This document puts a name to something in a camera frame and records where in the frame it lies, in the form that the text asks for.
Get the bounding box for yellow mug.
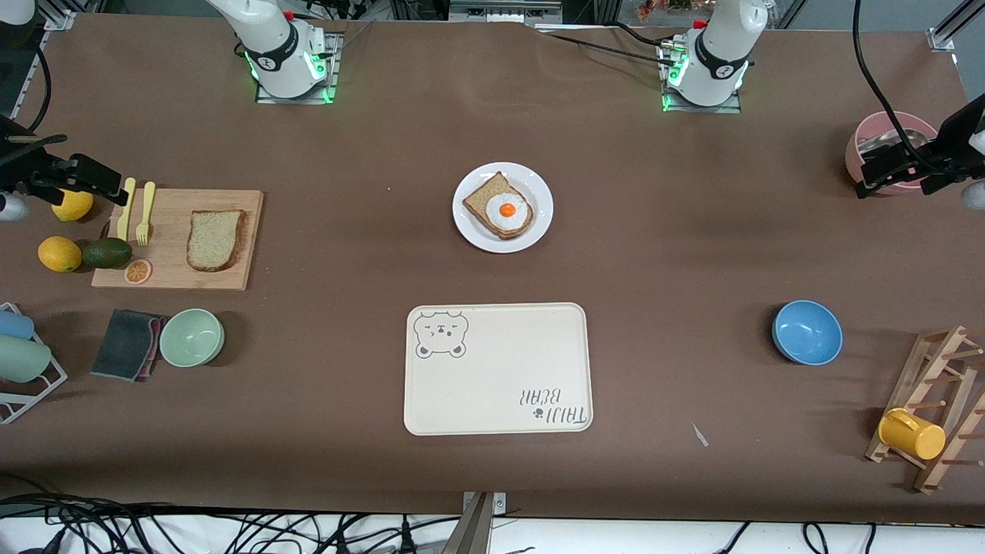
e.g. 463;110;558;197
878;408;947;461

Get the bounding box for yellow plastic fork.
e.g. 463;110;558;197
135;182;156;247

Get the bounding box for wooden cup rack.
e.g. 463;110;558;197
864;325;985;495

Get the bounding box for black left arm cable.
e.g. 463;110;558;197
852;0;936;166

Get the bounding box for blue bowl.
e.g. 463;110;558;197
772;300;844;365

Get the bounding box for pale green bowl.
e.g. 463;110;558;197
159;309;225;368

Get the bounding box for light brown bread slice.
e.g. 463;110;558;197
186;209;249;272

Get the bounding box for white wire rack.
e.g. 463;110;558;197
0;302;68;425

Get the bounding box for cream bear print tray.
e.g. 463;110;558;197
404;302;594;437

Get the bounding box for metal table bracket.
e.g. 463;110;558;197
460;491;507;554

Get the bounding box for yellow lemon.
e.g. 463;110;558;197
51;191;95;223
38;236;83;273

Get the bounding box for wooden cutting board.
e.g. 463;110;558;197
91;189;265;292

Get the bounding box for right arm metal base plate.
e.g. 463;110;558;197
255;31;341;105

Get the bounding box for grey folded cloth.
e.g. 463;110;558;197
90;309;166;382

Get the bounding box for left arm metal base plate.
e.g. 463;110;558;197
658;42;743;115

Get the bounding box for light blue cup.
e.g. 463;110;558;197
0;309;35;341

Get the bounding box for yellow plastic knife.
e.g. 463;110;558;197
117;178;137;242

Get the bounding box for brown bread slice under egg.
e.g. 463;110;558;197
462;171;535;240

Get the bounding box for toy fried egg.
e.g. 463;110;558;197
486;193;529;229

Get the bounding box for dark green avocado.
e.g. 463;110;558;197
82;238;133;270

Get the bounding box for tangled black floor cables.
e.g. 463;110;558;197
0;492;462;554

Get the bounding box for metal ladle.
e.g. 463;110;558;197
873;129;937;152

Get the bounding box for pink bowl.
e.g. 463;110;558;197
845;111;943;195

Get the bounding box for aluminium frame profile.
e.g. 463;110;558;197
927;0;985;51
35;0;74;32

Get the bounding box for black cable on tabletop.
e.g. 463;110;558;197
535;27;678;66

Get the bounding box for pale green cup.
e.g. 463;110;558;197
0;335;52;384

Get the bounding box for white round plate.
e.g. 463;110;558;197
452;162;554;254

